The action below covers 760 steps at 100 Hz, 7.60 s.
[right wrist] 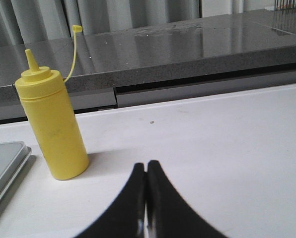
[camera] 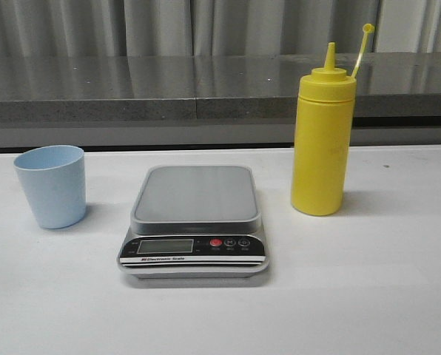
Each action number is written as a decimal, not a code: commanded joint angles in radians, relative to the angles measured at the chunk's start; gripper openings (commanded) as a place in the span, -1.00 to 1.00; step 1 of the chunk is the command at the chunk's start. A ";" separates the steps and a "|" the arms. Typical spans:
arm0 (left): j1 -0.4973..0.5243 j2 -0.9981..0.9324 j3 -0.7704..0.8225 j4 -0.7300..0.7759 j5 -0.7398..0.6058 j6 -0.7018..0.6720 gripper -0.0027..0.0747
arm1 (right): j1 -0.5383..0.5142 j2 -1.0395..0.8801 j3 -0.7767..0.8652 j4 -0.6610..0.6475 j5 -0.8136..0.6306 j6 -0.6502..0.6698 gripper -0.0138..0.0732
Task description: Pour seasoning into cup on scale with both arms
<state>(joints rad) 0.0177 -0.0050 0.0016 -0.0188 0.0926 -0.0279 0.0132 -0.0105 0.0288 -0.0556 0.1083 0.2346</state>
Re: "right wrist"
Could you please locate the grey curtain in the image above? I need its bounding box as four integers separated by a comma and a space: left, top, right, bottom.
0, 0, 202, 47

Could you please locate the silver digital kitchen scale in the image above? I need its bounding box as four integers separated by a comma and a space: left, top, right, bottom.
0, 141, 32, 201

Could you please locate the grey stone counter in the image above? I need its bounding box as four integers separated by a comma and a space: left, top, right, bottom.
0, 8, 296, 124

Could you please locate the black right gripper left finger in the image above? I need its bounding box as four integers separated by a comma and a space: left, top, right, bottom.
77, 163, 146, 238

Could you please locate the yellow squeeze bottle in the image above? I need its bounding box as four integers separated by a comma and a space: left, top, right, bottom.
15, 25, 90, 180

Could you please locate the metal wire rack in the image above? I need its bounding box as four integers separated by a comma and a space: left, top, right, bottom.
272, 0, 296, 11

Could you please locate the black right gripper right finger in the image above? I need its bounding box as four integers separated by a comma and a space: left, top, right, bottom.
147, 160, 225, 238

